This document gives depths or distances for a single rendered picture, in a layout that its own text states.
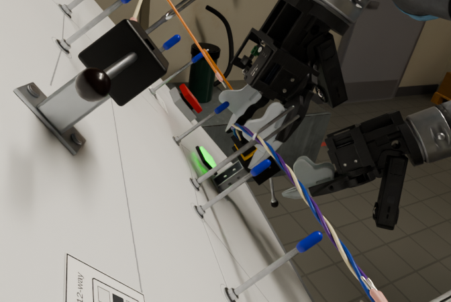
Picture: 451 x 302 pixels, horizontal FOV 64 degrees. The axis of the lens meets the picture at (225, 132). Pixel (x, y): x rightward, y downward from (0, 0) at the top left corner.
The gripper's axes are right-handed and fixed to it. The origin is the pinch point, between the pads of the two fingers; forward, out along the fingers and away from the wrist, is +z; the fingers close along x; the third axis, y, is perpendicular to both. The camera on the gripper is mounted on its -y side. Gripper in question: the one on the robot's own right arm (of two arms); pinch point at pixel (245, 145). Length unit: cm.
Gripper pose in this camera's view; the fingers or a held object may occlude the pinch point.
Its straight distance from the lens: 51.0
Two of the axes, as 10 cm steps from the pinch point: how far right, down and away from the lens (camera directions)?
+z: -5.3, 7.8, 3.3
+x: 3.4, 5.5, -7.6
